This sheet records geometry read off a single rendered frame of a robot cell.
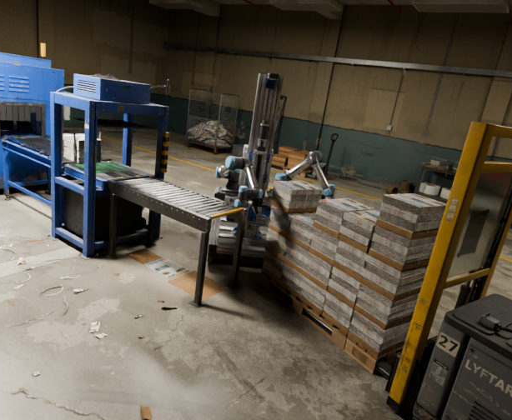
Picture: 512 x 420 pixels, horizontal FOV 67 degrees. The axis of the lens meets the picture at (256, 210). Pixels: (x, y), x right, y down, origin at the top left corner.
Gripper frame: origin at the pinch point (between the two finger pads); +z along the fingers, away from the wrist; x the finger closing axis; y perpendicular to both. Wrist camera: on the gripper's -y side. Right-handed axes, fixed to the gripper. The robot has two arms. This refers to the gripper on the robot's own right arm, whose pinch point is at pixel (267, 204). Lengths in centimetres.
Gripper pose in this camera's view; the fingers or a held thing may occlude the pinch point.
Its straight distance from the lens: 360.5
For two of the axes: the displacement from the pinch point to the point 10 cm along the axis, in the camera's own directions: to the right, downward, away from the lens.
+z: 8.1, -0.5, 5.8
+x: -5.6, -3.2, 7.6
